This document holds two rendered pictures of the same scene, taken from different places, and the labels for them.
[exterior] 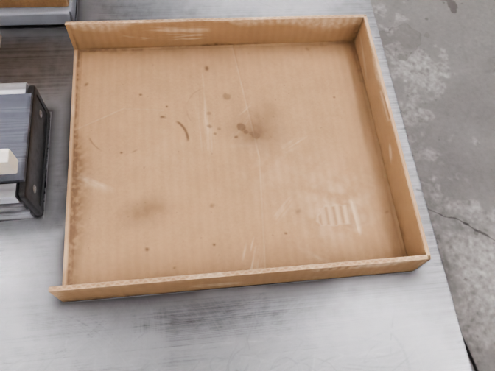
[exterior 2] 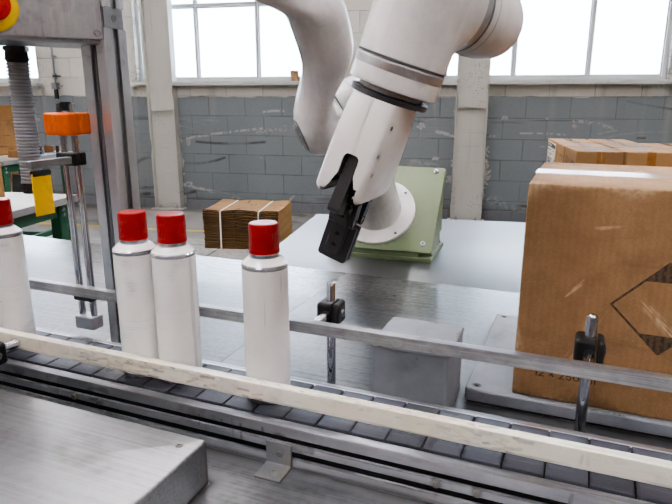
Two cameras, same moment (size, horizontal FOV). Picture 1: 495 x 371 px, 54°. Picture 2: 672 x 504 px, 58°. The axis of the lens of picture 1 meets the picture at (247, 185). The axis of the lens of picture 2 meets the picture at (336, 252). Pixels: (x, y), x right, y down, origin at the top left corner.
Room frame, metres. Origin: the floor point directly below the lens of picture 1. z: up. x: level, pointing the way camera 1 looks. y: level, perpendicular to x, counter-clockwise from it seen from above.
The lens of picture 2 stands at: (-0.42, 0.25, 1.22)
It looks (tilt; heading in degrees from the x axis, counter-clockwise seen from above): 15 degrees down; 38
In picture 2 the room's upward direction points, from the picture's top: straight up
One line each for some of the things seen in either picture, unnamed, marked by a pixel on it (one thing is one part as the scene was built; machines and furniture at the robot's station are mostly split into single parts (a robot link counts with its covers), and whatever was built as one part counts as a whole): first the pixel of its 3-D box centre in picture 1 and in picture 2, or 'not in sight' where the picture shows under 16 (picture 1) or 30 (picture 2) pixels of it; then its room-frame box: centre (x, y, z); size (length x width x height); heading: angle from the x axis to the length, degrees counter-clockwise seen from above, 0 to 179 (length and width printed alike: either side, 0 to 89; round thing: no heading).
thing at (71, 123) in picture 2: not in sight; (61, 223); (-0.02, 1.05, 1.05); 0.10 x 0.04 x 0.33; 16
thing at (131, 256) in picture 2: not in sight; (138, 293); (-0.02, 0.87, 0.98); 0.05 x 0.05 x 0.20
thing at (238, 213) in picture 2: not in sight; (249, 223); (3.05, 3.91, 0.16); 0.65 x 0.54 x 0.32; 121
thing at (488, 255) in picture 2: not in sight; (448, 262); (0.90, 0.93, 0.81); 0.90 x 0.90 x 0.04; 26
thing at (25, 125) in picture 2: not in sight; (25, 121); (0.00, 1.17, 1.18); 0.04 x 0.04 x 0.21
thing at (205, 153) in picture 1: (231, 141); not in sight; (0.22, 0.02, 0.85); 0.30 x 0.26 x 0.04; 106
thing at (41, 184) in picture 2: not in sight; (43, 192); (-0.05, 1.03, 1.09); 0.03 x 0.01 x 0.06; 16
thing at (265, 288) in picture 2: not in sight; (266, 311); (0.03, 0.70, 0.98); 0.05 x 0.05 x 0.20
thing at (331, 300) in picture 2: not in sight; (325, 349); (0.11, 0.69, 0.91); 0.07 x 0.03 x 0.16; 16
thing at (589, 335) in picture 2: not in sight; (585, 393); (0.19, 0.40, 0.91); 0.07 x 0.03 x 0.16; 16
